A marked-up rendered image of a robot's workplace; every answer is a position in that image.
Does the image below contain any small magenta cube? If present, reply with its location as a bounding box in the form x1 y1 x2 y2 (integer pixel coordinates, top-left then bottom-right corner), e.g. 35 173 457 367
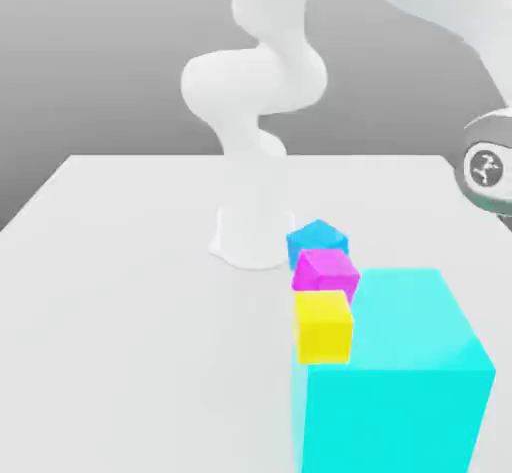
291 247 361 305

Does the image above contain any small blue cube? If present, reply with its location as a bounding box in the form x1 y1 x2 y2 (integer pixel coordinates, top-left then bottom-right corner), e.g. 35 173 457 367
285 218 350 271

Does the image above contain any large cyan box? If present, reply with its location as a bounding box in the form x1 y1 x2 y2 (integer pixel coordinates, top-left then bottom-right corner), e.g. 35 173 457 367
290 267 498 473

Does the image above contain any small yellow cube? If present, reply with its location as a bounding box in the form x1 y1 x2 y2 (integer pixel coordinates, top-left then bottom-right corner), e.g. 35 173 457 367
293 289 354 365

